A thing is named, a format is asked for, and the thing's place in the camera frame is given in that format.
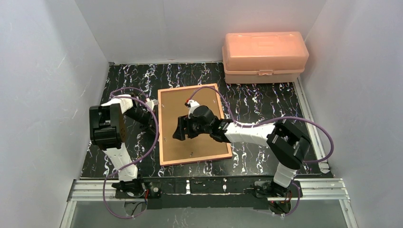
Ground brown cardboard backing board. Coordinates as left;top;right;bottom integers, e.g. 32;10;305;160
161;87;230;162

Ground pink wooden picture frame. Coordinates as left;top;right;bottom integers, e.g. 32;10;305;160
157;83;233;167

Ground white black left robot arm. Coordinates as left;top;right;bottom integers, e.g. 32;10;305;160
89;94;159;195

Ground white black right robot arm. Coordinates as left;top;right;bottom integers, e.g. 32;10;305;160
173;105;311;196

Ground pink plastic storage box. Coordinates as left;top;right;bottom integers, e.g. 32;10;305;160
222;31;309;84

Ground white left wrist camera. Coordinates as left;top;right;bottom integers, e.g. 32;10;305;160
145;98;159;111

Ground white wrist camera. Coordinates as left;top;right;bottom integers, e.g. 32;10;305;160
185;99;200;115
145;98;159;111

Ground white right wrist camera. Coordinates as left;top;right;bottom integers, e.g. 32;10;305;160
185;99;200;115

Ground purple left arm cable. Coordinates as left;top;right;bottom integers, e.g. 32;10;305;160
102;87;160;220

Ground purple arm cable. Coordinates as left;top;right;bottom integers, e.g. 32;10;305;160
185;85;335;217
102;87;160;220

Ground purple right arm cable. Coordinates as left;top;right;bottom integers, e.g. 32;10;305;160
185;85;335;217

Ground aluminium mounting rail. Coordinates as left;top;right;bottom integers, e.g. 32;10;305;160
68;176;350;201

